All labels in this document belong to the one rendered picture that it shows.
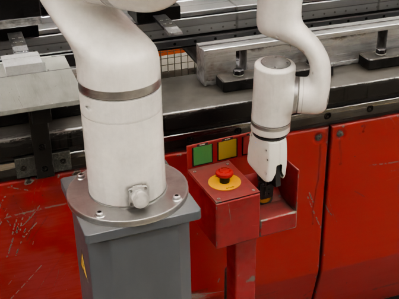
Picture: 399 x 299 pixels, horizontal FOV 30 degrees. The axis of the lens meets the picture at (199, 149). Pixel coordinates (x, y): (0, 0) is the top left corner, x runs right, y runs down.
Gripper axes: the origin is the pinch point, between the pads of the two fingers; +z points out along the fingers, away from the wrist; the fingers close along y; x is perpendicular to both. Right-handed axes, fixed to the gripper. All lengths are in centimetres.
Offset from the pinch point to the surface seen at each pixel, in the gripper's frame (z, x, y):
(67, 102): -24.9, -40.5, -11.1
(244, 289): 25.4, -5.6, 3.2
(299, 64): -14.2, 23.4, -27.6
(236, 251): 13.9, -7.6, 2.1
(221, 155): -5.1, -6.7, -9.3
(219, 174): -6.8, -11.4, -0.6
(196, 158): -6.0, -13.0, -9.4
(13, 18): -33, -44, -39
